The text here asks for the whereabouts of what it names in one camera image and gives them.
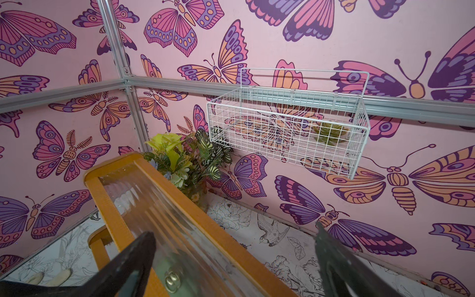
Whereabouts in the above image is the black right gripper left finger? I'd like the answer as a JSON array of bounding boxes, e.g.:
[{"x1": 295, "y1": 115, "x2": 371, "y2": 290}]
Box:
[{"x1": 1, "y1": 231, "x2": 156, "y2": 297}]

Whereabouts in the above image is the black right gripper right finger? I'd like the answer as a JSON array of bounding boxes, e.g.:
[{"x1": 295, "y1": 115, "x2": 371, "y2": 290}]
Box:
[{"x1": 314, "y1": 223, "x2": 401, "y2": 297}]

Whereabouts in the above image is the wooden three-tier shelf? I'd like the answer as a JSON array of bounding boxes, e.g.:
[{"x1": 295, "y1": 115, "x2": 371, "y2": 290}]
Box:
[{"x1": 84, "y1": 152, "x2": 293, "y2": 297}]

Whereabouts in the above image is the potted artificial plant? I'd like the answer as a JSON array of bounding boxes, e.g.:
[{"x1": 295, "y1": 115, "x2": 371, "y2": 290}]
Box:
[{"x1": 143, "y1": 129, "x2": 233, "y2": 212}]

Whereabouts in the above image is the small green succulent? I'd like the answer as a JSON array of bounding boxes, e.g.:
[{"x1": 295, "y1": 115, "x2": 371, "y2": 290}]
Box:
[{"x1": 313, "y1": 123, "x2": 348, "y2": 146}]

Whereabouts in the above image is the white wire basket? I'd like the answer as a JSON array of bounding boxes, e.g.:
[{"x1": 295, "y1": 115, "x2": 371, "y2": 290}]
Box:
[{"x1": 207, "y1": 68, "x2": 371, "y2": 179}]

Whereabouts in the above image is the left aluminium frame post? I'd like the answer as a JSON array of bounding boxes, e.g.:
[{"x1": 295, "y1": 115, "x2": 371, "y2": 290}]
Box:
[{"x1": 98, "y1": 0, "x2": 152, "y2": 152}]

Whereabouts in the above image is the horizontal aluminium frame bar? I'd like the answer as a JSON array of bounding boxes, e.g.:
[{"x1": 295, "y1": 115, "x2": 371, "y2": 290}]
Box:
[{"x1": 1, "y1": 76, "x2": 475, "y2": 127}]

